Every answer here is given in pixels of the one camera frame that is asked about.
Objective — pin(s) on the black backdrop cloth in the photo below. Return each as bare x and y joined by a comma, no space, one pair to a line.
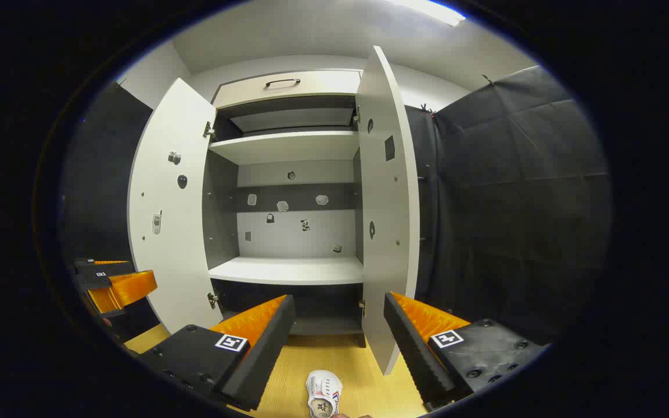
102,174
514,203

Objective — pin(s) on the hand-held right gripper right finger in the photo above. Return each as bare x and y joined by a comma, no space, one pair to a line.
413,354

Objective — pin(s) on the metal door hinge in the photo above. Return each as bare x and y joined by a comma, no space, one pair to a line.
363,307
212,300
209,130
356,115

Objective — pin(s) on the white shoe cabinet door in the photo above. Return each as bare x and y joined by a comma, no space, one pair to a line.
166,232
389,232

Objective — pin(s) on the ceiling light panel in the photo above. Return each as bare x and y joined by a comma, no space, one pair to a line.
427,10

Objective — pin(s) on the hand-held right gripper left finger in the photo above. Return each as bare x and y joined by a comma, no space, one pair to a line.
265,354

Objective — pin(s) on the white canvas shoe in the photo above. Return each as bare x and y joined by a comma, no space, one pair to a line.
323,392

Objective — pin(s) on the white shoe cabinet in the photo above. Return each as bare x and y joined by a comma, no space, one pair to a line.
294,232

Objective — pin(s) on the white cabinet shelf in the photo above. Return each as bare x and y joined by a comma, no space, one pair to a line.
288,146
288,270

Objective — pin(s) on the white cabinet drawer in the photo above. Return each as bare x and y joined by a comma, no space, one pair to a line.
311,87

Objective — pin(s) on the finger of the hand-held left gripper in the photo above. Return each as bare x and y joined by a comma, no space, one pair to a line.
93,267
128,287

